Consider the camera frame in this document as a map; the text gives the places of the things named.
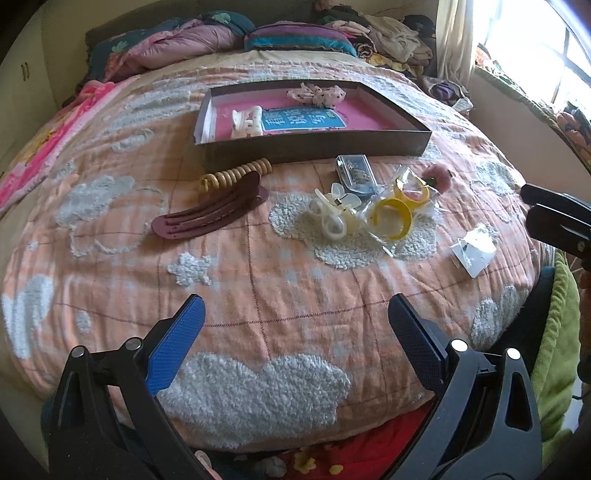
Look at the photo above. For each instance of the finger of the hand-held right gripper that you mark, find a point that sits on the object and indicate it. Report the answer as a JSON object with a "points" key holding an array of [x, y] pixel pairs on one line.
{"points": [[554, 197], [558, 228]]}

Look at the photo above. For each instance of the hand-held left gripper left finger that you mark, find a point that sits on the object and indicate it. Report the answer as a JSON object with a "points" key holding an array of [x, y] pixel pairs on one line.
{"points": [[178, 344]]}

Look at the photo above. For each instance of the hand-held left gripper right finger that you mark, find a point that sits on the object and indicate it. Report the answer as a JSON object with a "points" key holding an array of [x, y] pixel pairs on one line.
{"points": [[413, 339]]}

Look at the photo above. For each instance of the bagged earring card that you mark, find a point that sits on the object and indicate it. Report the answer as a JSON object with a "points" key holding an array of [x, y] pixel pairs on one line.
{"points": [[475, 251]]}

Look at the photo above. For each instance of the maroon hair clip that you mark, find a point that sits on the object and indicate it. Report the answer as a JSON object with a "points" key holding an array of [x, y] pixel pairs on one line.
{"points": [[207, 212]]}

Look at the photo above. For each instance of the clear hair claw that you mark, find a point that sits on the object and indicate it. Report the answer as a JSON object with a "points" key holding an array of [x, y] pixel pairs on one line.
{"points": [[333, 221]]}

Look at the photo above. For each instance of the brown cardboard box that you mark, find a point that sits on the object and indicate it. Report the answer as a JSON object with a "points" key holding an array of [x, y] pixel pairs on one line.
{"points": [[323, 147]]}

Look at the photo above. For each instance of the patterned windowsill cloth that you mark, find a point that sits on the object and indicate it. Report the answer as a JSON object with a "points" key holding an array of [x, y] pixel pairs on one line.
{"points": [[535, 104]]}

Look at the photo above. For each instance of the peach cloud blanket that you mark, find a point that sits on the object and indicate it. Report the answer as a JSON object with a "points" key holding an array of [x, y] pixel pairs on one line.
{"points": [[277, 286]]}

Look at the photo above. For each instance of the green fleece blanket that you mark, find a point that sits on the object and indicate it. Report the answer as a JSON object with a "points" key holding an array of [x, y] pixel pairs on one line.
{"points": [[558, 350]]}

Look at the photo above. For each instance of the red floral cloth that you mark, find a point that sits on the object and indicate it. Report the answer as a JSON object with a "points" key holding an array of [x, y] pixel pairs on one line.
{"points": [[332, 454]]}

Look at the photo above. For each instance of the window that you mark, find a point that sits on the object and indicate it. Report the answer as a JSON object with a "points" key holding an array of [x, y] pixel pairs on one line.
{"points": [[531, 46]]}

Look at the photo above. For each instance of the small clear plastic box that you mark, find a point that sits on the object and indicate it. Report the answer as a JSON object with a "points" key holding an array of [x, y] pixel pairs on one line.
{"points": [[355, 177]]}

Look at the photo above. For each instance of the cream curtain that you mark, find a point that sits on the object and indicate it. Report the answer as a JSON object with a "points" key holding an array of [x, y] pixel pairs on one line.
{"points": [[459, 37]]}

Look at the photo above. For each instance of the pile of clothes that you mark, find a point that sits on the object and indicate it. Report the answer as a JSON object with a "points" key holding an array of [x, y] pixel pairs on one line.
{"points": [[397, 37]]}

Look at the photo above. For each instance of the white hair claw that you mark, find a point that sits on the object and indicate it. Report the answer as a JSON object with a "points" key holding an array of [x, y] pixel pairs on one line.
{"points": [[247, 123]]}

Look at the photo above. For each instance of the pink floral blanket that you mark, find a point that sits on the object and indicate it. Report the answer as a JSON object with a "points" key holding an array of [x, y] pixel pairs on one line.
{"points": [[55, 134]]}

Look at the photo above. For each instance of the polka dot hair bow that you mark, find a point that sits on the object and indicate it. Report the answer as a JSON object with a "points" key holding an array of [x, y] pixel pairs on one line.
{"points": [[323, 94]]}

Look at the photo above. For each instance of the pink quilt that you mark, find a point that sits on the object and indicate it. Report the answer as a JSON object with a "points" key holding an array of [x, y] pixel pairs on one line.
{"points": [[175, 48]]}

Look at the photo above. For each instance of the striped pillow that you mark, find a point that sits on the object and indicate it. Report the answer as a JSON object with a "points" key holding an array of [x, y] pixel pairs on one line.
{"points": [[300, 39]]}

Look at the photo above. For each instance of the beige bedsheet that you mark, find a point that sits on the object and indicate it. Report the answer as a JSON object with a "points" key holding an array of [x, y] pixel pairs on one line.
{"points": [[286, 62]]}

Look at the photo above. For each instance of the cream wardrobe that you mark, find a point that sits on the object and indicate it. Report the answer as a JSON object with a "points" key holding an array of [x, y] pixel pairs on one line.
{"points": [[27, 83]]}

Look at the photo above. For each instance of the dark green headboard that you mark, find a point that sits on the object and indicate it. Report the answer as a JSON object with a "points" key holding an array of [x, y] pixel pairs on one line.
{"points": [[138, 23]]}

